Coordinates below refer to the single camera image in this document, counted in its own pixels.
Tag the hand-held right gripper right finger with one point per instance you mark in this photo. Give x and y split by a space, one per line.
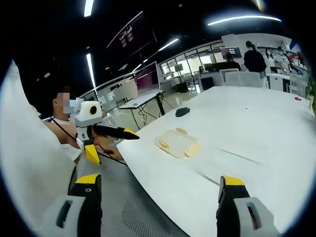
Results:
237 209

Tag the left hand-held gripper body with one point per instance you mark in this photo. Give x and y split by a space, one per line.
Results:
87 116

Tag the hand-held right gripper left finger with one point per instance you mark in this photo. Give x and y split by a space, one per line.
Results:
86 207

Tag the clear plastic food container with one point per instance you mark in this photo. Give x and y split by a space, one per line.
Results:
176 143

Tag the person's head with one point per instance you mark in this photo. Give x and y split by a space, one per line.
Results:
64 89

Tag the white desk with black legs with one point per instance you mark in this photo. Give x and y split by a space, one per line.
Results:
142 100

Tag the long ceiling light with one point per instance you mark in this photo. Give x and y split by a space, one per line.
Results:
88 7
243 19
90 70
168 44

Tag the large computer monitor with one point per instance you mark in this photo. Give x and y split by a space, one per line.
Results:
147 78

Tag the person's white shirt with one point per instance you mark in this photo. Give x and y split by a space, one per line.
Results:
27 138

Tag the small black object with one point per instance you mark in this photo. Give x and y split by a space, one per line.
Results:
182 111

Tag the dark hanging screen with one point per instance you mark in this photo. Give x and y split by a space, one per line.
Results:
129 32

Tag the small red object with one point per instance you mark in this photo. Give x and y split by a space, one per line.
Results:
297 98

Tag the white chair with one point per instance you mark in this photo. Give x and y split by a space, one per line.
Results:
240 78

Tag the green plant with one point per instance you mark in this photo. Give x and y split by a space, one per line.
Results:
311 95

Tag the distant wall monitor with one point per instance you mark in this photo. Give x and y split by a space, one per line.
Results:
234 52

